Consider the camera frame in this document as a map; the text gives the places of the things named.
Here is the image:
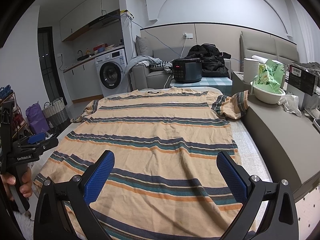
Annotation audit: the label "white wall socket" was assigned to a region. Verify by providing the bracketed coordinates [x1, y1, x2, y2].
[183, 33, 193, 39]

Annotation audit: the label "striped beige t-shirt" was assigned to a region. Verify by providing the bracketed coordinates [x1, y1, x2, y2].
[33, 87, 258, 240]

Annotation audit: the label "wooden shoe rack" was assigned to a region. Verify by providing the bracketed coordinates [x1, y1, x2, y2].
[1, 90, 33, 140]

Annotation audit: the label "black electric pressure cooker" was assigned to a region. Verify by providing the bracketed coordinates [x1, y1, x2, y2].
[172, 58, 202, 83]

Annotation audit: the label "beige padded headboard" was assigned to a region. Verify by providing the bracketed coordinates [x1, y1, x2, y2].
[239, 30, 300, 71]

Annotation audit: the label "purple bag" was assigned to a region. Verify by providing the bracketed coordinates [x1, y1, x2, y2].
[25, 102, 50, 134]

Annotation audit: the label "white crumpled tissue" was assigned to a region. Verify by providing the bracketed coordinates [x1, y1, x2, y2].
[278, 94, 302, 117]

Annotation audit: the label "grey sofa cushion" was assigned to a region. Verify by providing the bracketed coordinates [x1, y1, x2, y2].
[135, 36, 153, 57]

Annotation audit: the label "black jacket pile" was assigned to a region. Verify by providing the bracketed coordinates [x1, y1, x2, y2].
[185, 43, 231, 78]

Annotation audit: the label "grey sofa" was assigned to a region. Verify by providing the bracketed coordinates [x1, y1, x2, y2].
[130, 35, 232, 91]

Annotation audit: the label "person's left hand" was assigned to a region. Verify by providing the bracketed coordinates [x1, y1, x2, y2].
[1, 167, 33, 201]

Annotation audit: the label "white front-load washing machine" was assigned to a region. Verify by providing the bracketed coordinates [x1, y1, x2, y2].
[95, 48, 129, 97]

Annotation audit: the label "grey clothes on sofa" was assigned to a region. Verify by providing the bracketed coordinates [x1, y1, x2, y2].
[124, 55, 172, 75]

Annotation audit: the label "grey curved counter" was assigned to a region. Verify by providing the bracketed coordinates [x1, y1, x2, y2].
[231, 70, 320, 203]

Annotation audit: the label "black range hood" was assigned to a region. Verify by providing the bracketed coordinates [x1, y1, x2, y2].
[88, 9, 120, 29]

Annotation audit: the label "white bowl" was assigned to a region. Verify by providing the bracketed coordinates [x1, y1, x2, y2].
[250, 81, 285, 105]

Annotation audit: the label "teal plaid side table cloth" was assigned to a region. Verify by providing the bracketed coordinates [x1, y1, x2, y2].
[170, 77, 232, 96]

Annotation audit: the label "black box with barcode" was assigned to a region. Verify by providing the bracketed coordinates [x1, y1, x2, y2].
[288, 63, 318, 96]

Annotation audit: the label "green plastic bag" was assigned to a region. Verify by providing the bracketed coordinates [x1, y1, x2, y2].
[253, 59, 285, 94]

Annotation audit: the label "white paper towel roll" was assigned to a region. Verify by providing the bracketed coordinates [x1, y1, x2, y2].
[244, 58, 259, 83]

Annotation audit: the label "woven laundry basket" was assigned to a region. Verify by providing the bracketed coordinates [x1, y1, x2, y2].
[42, 97, 71, 132]

